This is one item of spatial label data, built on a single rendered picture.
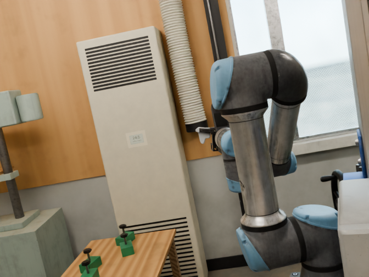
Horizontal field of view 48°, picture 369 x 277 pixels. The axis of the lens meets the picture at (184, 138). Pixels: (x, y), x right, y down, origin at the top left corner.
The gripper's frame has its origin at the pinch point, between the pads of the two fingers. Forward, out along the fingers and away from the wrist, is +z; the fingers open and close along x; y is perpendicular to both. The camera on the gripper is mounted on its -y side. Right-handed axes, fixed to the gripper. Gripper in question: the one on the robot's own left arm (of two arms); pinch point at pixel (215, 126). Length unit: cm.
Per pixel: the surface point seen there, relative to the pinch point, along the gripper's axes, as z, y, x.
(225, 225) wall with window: 138, 87, 27
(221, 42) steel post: 126, -44, 28
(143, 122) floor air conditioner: 116, 6, -28
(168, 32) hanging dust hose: 123, -52, -7
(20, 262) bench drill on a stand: 103, 88, -110
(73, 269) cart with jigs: 70, 81, -71
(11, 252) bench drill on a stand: 103, 81, -115
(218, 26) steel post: 126, -54, 26
